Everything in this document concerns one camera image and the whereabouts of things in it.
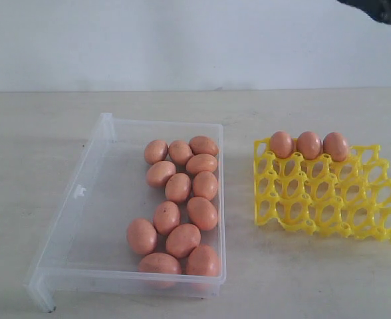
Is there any brown egg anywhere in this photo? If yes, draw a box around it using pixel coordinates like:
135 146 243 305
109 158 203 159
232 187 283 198
186 154 217 175
166 223 201 259
168 140 194 166
187 197 218 231
165 173 192 204
126 218 158 255
269 131 294 159
192 171 218 201
296 131 323 160
189 136 219 157
186 245 220 276
323 132 350 162
138 253 182 290
144 140 168 165
146 160 176 188
153 201 180 236

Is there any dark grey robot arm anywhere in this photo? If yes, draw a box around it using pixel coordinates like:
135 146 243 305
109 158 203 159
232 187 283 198
338 0 391 26

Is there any clear plastic container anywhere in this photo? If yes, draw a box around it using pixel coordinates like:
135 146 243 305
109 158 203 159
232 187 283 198
26 113 227 312

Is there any yellow plastic egg tray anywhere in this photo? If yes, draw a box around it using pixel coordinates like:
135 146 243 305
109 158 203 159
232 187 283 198
253 138 391 243

